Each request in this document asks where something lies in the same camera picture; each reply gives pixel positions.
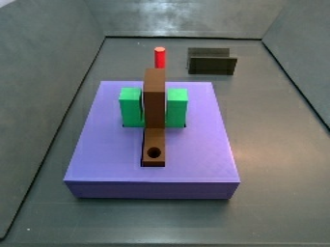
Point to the purple board base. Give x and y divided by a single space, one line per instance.
200 172

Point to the brown L-shaped block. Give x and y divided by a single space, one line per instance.
154 103

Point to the right green block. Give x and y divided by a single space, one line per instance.
177 103

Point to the green block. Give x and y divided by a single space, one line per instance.
177 103
130 99

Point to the left green block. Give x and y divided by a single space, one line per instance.
130 99

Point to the black slotted holder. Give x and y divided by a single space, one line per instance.
210 61

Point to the red cylinder peg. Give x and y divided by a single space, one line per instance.
160 57

